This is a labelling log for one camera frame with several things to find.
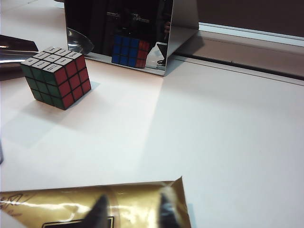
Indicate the clear curved plastic piece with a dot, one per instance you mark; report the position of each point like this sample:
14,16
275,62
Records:
79,41

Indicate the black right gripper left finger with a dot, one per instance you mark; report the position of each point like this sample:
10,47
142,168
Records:
99,213

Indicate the Rubik's cube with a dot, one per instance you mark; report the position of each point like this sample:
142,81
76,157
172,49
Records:
57,78

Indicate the taped black right gripper right finger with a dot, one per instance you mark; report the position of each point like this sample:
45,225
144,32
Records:
167,213

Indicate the gold tissue pack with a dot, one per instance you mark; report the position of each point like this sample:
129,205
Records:
133,204

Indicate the shiny silver foil object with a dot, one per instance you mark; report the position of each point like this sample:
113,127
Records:
16,52

